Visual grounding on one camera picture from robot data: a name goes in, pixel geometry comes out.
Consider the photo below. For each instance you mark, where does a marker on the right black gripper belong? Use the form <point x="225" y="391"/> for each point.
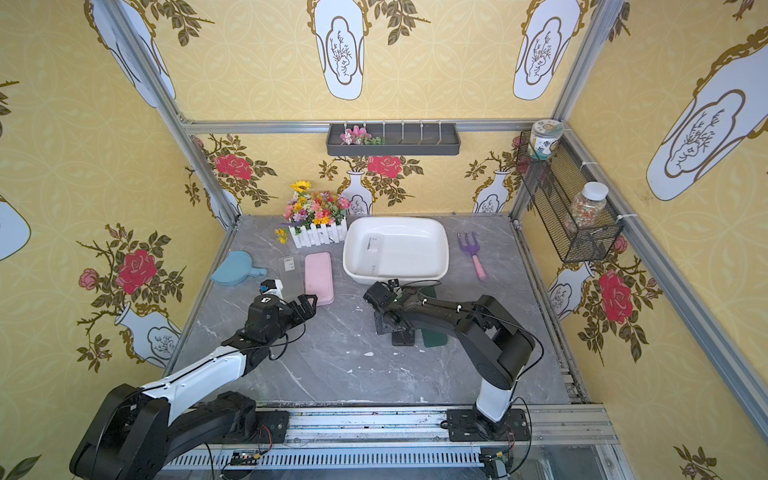
<point x="380" y="297"/>

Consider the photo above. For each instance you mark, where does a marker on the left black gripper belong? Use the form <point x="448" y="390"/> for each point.
<point x="297" y="306"/>

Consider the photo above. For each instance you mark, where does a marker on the black pencil case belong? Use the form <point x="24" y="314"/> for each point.
<point x="403" y="336"/>

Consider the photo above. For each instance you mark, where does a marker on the pink pencil case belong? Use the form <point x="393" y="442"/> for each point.
<point x="318" y="277"/>

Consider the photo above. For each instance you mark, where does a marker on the clear pencil case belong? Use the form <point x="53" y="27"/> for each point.
<point x="291" y="278"/>
<point x="371" y="255"/>

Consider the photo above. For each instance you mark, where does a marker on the green pencil case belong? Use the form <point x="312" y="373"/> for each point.
<point x="432" y="339"/>

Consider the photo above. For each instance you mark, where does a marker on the white plastic storage box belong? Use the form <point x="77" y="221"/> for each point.
<point x="414" y="249"/>

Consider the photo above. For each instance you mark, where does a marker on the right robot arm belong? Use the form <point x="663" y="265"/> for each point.
<point x="497" y="344"/>

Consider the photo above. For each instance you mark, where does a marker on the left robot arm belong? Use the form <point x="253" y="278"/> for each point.
<point x="139" y="430"/>

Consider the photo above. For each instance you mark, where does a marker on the flowers in white fence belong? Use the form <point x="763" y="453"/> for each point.
<point x="314" y="218"/>

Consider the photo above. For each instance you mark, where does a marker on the purple garden fork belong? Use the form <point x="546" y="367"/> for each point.
<point x="468" y="243"/>

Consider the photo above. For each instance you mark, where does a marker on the small circuit board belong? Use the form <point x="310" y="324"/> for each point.
<point x="242" y="458"/>

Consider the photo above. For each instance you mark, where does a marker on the pink flowers in tray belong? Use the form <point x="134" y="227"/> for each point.
<point x="359" y="136"/>

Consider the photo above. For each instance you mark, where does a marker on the glass jar white lid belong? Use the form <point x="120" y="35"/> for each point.
<point x="586" y="207"/>

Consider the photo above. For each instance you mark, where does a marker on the patterned tin jar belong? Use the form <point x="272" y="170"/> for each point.
<point x="544" y="138"/>

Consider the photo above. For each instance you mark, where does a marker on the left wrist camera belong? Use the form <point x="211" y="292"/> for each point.
<point x="271" y="287"/>

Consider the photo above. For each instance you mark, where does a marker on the aluminium front rail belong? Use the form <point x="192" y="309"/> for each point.
<point x="567" y="442"/>

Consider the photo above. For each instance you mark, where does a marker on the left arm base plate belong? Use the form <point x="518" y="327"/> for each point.
<point x="261" y="427"/>

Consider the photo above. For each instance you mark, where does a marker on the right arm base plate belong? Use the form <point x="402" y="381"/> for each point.
<point x="469" y="425"/>

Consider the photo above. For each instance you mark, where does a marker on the grey wall shelf tray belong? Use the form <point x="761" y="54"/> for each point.
<point x="400" y="138"/>

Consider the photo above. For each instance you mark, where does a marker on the black wire basket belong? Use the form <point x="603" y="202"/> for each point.
<point x="550" y="187"/>

